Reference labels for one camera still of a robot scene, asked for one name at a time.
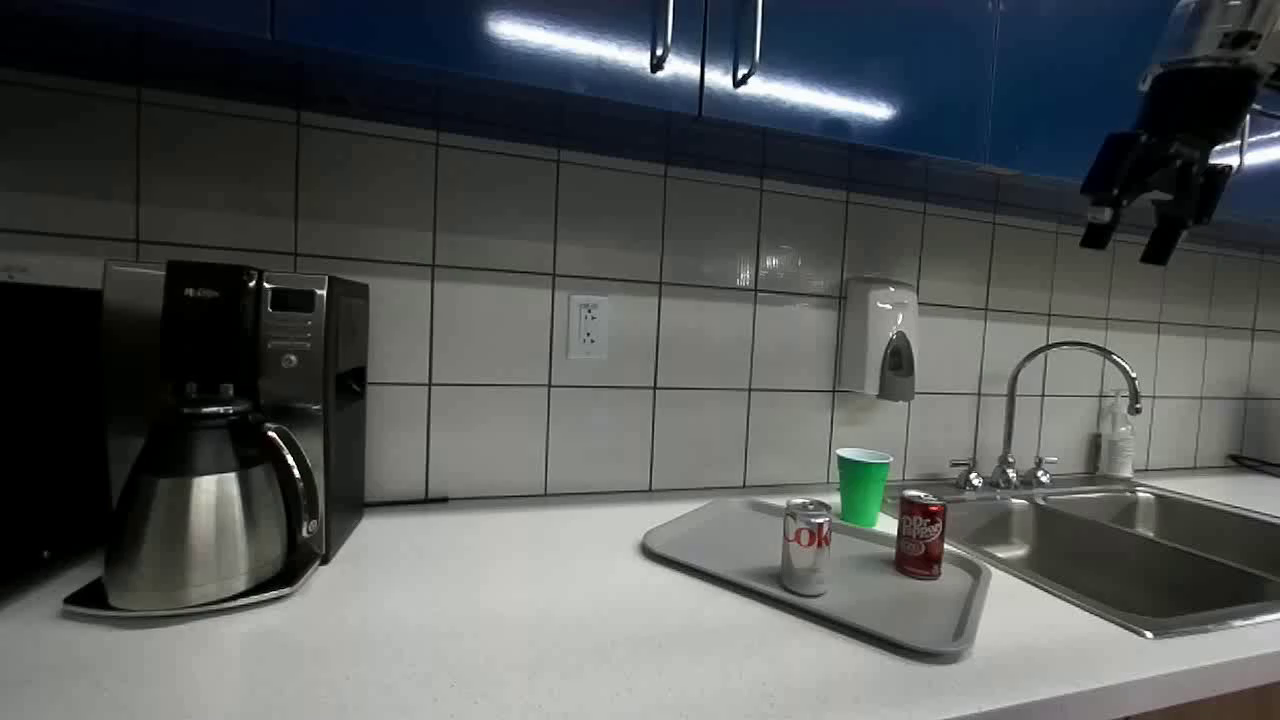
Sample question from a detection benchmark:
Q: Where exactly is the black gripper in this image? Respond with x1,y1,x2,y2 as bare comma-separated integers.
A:
1077,56,1265,267

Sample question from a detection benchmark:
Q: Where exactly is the red soda can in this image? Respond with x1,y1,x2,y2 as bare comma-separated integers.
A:
892,489,954,583

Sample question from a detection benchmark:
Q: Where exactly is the silver diet soda can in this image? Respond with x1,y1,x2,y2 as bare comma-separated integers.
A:
776,495,835,601

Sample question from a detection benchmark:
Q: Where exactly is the grey plastic tray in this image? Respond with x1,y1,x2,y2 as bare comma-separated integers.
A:
639,491,996,664

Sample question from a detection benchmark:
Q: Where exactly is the chrome gooseneck faucet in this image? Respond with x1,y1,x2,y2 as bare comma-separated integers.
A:
1000,334,1147,491

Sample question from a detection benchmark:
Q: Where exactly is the translucent white soap bottle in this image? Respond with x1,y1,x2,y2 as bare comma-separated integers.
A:
1091,386,1139,479

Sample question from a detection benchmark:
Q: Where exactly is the stainless steel double sink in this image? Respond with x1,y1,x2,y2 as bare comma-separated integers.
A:
915,477,1280,638

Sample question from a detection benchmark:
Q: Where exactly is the green plastic cup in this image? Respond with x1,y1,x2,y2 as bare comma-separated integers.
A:
832,442,895,531

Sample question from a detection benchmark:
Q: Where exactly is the black coffee maker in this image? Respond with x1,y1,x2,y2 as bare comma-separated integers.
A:
59,257,374,625

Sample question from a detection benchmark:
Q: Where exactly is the stainless steel carafe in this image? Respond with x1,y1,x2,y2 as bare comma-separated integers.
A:
99,396,330,615

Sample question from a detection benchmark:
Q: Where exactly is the black microwave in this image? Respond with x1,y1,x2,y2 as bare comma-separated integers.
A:
0,275,113,592

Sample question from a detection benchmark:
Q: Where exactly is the white wall soap dispenser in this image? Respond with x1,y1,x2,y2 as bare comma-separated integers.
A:
835,280,926,404

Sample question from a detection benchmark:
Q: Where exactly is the metal cabinet handle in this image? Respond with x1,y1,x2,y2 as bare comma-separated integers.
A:
727,0,767,93
648,0,678,75

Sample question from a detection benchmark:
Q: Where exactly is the white wall outlet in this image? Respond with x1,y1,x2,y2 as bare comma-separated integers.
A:
570,290,618,362

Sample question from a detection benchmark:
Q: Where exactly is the blue wall cabinet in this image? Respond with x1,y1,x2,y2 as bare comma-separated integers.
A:
0,0,1280,233

